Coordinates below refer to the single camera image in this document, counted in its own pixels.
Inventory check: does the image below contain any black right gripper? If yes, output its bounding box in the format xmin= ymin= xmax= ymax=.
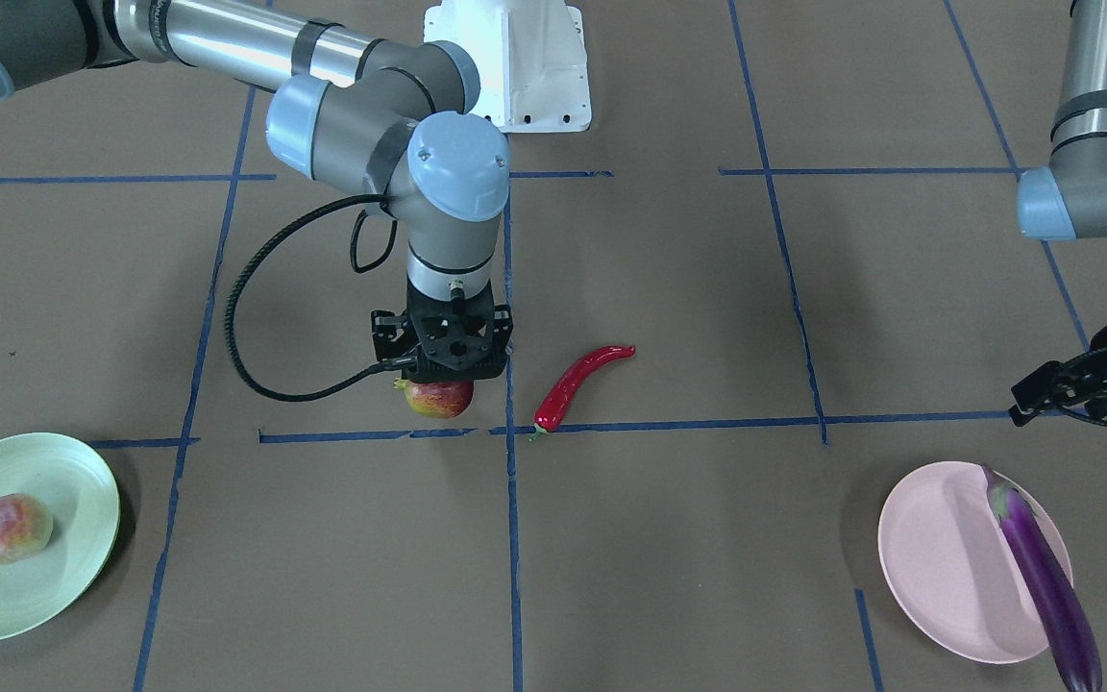
xmin=372 ymin=285 xmax=514 ymax=383

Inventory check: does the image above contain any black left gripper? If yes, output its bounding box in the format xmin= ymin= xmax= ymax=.
xmin=1008 ymin=345 xmax=1107 ymax=428

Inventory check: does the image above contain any red yellow pomegranate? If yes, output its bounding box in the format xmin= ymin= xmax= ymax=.
xmin=394 ymin=380 xmax=475 ymax=419

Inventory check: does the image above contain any red chili pepper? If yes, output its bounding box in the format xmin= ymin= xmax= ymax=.
xmin=529 ymin=345 xmax=637 ymax=442

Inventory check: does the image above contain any purple eggplant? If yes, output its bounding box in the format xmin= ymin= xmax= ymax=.
xmin=981 ymin=465 xmax=1103 ymax=691

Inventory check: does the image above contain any pink yellow peach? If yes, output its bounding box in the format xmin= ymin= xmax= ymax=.
xmin=0 ymin=492 xmax=56 ymax=565

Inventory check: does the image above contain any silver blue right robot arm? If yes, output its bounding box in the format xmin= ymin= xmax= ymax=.
xmin=0 ymin=1 xmax=513 ymax=383

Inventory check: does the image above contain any pink round plate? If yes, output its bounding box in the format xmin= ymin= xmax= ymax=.
xmin=876 ymin=461 xmax=1048 ymax=664

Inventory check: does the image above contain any light green round plate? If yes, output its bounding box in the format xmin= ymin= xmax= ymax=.
xmin=0 ymin=432 xmax=120 ymax=640

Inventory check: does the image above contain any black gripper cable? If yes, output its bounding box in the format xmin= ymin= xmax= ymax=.
xmin=225 ymin=192 xmax=420 ymax=403

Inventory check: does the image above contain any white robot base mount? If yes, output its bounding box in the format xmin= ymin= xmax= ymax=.
xmin=423 ymin=1 xmax=593 ymax=133

